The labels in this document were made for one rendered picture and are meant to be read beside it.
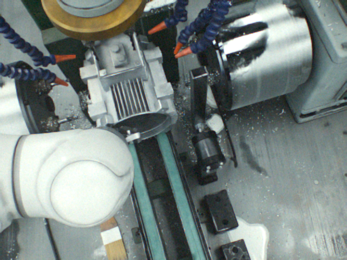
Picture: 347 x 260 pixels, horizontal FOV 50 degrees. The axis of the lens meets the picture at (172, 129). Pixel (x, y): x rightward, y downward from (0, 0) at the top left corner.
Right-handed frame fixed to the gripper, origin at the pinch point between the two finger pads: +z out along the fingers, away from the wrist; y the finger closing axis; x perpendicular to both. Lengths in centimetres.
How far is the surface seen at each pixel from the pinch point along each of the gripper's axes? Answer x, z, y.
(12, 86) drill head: -15.0, 1.5, 16.4
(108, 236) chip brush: 28.5, 17.6, 11.0
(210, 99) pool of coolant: 2.8, 33.2, -27.9
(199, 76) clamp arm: -6.9, -12.9, -19.3
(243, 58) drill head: -7.4, -0.4, -31.1
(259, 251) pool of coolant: 42, 11, -26
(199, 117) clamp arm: 2.4, 3.0, -19.3
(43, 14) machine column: -30.4, 17.6, 8.8
